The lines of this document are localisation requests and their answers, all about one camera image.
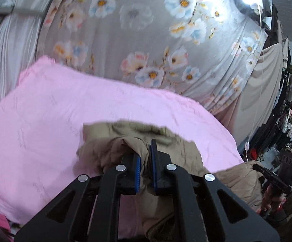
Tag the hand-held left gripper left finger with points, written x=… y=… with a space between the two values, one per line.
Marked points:
x=137 y=174

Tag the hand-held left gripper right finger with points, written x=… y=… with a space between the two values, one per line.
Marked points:
x=154 y=171

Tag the olive quilted jacket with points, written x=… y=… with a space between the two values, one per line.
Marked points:
x=105 y=143

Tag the rack of hanging clothes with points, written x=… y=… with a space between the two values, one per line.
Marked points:
x=289 y=121

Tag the person's right hand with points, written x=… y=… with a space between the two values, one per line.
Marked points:
x=272 y=200

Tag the beige curtain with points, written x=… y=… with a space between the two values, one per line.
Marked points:
x=257 y=88

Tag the pink bed sheet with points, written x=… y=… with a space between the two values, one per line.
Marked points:
x=47 y=111

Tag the grey floral curtain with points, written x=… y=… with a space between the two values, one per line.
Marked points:
x=140 y=30

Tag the white sheer curtain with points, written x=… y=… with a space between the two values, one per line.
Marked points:
x=9 y=50

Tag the grey curtain rail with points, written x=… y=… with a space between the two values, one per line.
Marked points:
x=26 y=11

